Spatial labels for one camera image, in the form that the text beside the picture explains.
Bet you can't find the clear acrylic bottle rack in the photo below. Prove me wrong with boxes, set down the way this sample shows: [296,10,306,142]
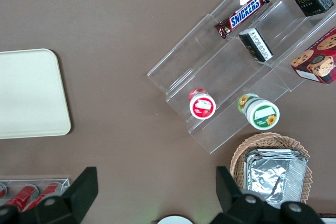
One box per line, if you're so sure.
[0,177,71,208]

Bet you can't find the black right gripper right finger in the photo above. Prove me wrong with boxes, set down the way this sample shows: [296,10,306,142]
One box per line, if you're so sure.
[207,166,327,224]

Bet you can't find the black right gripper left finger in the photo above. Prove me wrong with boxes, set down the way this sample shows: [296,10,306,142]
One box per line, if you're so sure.
[0,166,99,224]

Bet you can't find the red strawberry yogurt cup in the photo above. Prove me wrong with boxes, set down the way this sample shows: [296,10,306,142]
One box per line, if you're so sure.
[188,88,217,121]

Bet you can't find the small black carton box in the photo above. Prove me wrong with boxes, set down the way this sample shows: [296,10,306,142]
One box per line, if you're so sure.
[238,27,274,63]

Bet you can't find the light tan wicker basket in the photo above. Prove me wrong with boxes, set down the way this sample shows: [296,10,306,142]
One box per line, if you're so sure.
[229,132,313,207]

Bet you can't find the white rectangular plastic tray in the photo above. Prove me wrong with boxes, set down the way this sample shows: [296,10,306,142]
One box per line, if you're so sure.
[0,48,72,140]

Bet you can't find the red chocolate chip cookie box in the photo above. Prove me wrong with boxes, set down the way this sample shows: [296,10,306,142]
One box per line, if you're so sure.
[290,27,336,85]

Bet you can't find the clear acrylic stepped display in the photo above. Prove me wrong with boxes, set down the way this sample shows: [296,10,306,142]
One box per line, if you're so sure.
[146,0,336,155]

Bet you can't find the Snickers chocolate bar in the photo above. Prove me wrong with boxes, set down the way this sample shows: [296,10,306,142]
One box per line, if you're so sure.
[214,0,271,40]

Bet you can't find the stacked aluminium foil containers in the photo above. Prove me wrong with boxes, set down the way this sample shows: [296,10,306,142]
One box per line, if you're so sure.
[244,148,309,209]

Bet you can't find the green sunflower yogurt cup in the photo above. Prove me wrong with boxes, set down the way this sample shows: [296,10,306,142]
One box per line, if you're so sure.
[237,93,281,131]

